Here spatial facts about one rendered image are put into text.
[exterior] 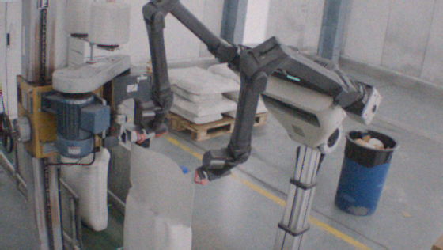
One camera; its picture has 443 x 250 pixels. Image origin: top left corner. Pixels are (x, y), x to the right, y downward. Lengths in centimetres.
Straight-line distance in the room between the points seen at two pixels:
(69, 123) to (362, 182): 264
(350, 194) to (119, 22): 269
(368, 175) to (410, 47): 629
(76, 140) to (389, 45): 874
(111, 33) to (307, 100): 79
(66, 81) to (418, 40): 862
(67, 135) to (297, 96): 90
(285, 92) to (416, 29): 803
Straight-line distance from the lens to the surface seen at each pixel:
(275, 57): 119
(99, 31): 169
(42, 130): 188
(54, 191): 210
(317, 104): 169
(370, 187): 378
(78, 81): 163
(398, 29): 985
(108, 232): 257
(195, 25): 171
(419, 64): 968
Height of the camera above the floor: 185
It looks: 20 degrees down
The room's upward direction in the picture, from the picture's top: 7 degrees clockwise
